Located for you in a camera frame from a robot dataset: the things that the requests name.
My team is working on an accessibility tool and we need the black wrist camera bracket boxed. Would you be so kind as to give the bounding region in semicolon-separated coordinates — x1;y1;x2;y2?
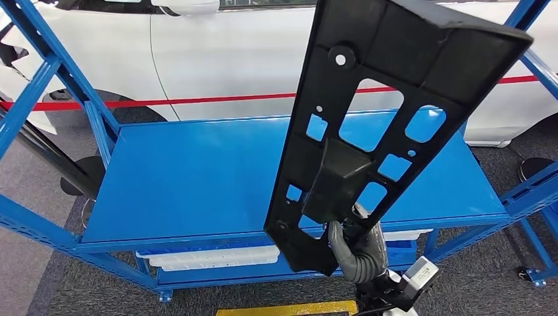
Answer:
355;270;430;313

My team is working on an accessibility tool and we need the white plastic bin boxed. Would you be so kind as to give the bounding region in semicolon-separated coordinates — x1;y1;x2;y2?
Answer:
160;258;280;273
136;245;281;268
382;228;433;242

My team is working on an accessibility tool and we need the red barrier belt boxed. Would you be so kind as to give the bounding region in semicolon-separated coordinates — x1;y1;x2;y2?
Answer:
0;74;558;113

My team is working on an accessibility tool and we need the white car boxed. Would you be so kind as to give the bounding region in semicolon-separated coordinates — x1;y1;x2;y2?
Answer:
0;0;558;149

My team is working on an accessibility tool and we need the black plastic panel part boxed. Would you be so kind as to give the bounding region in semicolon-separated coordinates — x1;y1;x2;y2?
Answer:
263;0;535;278

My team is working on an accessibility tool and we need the blue plastic bin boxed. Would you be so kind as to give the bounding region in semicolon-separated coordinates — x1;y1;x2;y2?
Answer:
386;240;418;268
136;244;280;258

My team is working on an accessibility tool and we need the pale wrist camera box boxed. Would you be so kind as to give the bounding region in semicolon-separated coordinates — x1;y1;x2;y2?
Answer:
400;256;440;294

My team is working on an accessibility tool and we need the blue metal shelf rack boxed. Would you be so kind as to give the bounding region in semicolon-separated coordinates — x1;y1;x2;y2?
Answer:
0;0;558;304
516;192;558;289

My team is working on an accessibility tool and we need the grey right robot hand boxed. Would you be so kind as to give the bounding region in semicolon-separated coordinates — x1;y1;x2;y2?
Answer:
328;202;390;285

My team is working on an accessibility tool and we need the black stanchion post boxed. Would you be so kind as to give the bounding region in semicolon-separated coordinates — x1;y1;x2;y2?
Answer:
0;102;107;199

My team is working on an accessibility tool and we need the dark stanchion base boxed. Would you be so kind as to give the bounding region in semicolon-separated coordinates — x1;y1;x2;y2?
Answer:
517;157;555;183

